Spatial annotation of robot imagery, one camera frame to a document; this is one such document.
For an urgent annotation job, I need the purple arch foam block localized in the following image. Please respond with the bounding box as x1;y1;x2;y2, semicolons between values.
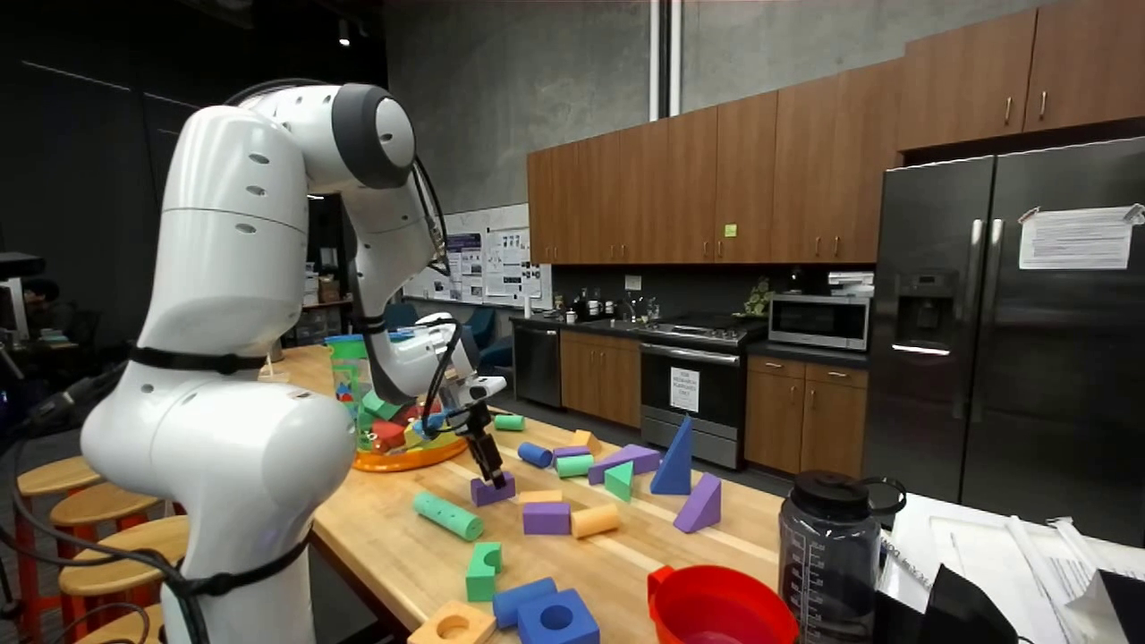
471;472;517;508

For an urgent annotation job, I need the clear plastic toy bag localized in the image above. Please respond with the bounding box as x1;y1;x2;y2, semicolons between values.
326;332;471;473

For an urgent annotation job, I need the green arch foam block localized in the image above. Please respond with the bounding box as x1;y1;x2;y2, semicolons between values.
465;542;504;603

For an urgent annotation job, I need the blue foam block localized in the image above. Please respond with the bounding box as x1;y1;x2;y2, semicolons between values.
492;577;558;629

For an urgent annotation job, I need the orange foam block with hole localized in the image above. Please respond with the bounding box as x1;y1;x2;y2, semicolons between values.
408;600;496;644

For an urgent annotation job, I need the dishwasher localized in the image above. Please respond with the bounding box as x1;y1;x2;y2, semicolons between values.
513;320;563;409

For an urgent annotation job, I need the blue chair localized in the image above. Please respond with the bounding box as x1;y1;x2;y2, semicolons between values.
463;308;516;373

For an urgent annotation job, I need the heap of foam blocks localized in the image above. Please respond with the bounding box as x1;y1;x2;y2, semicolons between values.
358;392;459;455

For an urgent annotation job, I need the long green foam cylinder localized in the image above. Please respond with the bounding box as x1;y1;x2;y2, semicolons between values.
412;491;485;542

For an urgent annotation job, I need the purple foam cube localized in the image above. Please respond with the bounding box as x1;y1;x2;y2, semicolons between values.
522;502;572;537

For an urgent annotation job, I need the wooden base cabinet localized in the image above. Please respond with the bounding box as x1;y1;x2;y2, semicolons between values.
560;331;642;429
744;355;869;480

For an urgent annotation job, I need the orange foam cylinder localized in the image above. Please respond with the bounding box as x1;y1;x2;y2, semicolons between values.
571;504;621;539

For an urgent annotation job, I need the long purple foam bar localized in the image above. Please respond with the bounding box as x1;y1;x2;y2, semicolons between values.
588;445;662;486

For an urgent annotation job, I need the whiteboard with posters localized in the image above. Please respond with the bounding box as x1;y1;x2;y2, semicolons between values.
403;203;554;310

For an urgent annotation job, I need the shelf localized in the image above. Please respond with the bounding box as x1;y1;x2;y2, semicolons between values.
302;259;355;348

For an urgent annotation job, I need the tall blue foam triangle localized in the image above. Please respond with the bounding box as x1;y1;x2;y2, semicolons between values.
649;416;694;496

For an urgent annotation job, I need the blue foam cube with hole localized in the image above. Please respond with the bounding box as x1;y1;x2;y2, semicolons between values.
517;589;601;644

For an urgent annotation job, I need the stove with oven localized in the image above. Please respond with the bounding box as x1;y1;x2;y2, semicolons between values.
639;315;751;471

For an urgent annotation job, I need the purple foam wedge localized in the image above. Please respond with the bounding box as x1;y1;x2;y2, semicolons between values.
673;473;723;535

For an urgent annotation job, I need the red plastic bowl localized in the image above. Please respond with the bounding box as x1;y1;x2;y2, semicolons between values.
648;564;800;644

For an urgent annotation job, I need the microwave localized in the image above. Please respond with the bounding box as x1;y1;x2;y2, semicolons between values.
768;293;872;352

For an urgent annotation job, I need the dark water bottle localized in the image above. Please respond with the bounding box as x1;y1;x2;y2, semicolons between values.
778;470;908;644

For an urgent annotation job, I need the row of wooden stools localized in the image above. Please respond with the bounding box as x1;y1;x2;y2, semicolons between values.
15;455;191;644

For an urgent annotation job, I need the pile of white papers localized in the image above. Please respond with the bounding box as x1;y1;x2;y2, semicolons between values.
879;494;1145;644

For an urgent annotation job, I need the black pouch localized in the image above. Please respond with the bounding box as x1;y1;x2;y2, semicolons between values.
917;563;1022;644

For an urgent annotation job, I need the stainless steel refrigerator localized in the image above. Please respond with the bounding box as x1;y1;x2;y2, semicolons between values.
864;136;1145;548

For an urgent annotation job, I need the paper note on refrigerator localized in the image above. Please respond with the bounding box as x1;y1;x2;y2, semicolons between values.
1018;204;1145;271

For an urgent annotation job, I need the row of wooden wall cabinets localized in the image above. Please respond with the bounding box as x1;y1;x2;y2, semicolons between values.
526;0;1145;267

